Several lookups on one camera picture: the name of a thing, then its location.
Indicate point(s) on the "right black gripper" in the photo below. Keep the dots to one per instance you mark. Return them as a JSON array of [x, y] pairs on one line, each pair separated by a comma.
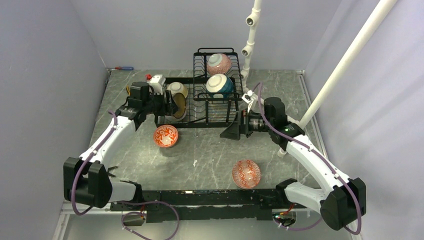
[[241, 122]]

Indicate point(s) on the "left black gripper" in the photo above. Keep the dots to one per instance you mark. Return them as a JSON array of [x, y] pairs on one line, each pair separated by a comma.
[[170, 108]]

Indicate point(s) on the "brown glazed bowl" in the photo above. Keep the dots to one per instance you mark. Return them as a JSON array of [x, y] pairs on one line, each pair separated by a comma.
[[181, 103]]

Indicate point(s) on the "yellow sun pattern bowl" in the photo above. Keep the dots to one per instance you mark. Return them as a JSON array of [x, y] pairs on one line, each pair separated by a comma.
[[178, 87]]

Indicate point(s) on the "orange zigzag bowl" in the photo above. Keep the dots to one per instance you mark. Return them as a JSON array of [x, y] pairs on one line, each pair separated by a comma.
[[165, 136]]

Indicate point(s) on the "black wire dish rack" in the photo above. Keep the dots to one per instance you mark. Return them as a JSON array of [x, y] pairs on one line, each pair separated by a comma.
[[202, 110]]

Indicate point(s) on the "teal white bowl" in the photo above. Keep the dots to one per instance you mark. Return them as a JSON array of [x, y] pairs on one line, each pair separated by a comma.
[[219, 86]]

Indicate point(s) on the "pink floral bowl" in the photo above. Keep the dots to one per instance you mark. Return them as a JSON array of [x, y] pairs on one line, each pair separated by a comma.
[[218, 63]]

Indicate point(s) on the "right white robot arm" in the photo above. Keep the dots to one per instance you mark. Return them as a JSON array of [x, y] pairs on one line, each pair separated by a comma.
[[340, 199]]

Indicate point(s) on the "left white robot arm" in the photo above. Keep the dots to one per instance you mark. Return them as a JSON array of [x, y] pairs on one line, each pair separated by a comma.
[[86, 180]]

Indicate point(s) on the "red geometric pattern bowl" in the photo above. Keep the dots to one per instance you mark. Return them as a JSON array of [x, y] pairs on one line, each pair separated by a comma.
[[246, 174]]

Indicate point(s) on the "red blue screwdriver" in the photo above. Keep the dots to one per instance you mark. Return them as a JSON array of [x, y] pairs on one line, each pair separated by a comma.
[[124, 68]]

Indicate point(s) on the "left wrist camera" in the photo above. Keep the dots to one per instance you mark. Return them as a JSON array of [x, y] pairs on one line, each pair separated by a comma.
[[156, 83]]

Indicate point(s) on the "yellow handled pliers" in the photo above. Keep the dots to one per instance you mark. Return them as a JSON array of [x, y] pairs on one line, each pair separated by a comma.
[[128, 90]]

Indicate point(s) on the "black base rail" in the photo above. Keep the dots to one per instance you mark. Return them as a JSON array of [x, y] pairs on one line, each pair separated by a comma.
[[190, 205]]

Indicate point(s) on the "black handled pliers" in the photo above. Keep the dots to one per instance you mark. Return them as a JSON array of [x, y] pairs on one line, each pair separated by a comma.
[[109, 171]]

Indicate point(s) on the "white pvc pipe frame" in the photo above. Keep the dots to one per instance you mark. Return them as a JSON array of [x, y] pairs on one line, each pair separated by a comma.
[[357, 117]]

